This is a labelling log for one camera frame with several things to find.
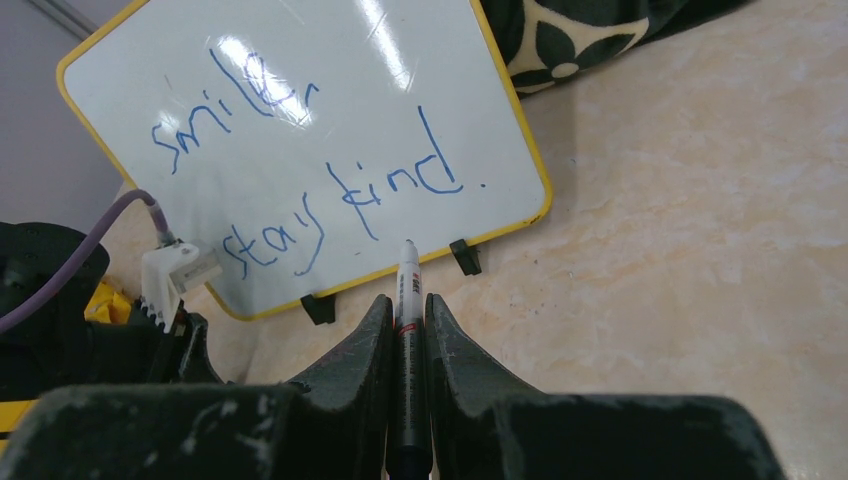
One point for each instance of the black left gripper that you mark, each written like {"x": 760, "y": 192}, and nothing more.
{"x": 180, "y": 356}

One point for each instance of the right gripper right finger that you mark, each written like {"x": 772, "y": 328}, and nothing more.
{"x": 490, "y": 424}

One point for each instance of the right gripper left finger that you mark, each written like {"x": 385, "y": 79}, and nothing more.
{"x": 327, "y": 422}

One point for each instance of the whiteboard marker pen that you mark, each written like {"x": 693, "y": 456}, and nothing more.
{"x": 409, "y": 447}

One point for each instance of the yellow-framed whiteboard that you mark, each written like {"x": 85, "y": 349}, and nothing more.
{"x": 306, "y": 141}

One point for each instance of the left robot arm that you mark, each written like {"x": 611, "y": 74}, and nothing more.
{"x": 30, "y": 254}

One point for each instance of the yellow plastic object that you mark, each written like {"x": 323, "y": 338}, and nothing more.
{"x": 109, "y": 308}

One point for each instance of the black floral pillow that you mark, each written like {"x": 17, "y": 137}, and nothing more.
{"x": 545, "y": 43}

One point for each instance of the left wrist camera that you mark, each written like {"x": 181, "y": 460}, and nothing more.
{"x": 168, "y": 273}

